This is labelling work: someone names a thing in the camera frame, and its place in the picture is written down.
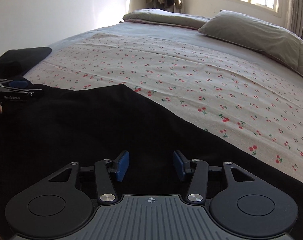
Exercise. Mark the black pants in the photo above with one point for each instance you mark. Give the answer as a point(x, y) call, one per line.
point(58, 126)

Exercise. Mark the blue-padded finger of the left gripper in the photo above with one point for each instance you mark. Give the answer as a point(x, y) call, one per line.
point(17, 91)
point(14, 84)

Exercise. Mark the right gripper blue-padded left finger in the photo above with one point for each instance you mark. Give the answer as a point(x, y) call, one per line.
point(106, 173)

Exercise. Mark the grey pillow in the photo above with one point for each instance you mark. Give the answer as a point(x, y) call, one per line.
point(263, 37)

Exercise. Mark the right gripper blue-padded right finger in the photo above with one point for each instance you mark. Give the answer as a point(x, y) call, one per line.
point(194, 171)

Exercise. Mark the folded grey-green quilt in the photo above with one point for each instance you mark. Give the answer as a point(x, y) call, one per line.
point(161, 17)

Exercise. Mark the folded black garment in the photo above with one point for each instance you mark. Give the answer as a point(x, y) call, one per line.
point(18, 62)

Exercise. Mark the cherry print bed sheet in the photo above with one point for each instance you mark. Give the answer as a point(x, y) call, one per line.
point(247, 99)

